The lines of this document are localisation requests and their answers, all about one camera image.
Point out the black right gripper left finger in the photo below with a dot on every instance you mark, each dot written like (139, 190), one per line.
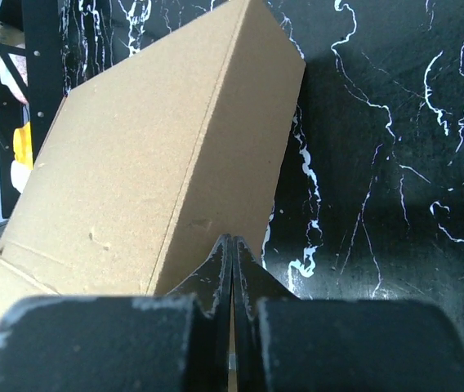
(176, 342)

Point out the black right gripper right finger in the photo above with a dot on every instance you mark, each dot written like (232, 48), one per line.
(284, 343)

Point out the brown cardboard box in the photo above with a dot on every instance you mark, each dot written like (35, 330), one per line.
(150, 161)

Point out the orange ribbed bowl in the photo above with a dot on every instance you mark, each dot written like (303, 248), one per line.
(22, 145)

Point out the black tray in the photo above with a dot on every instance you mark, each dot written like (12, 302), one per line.
(40, 21)

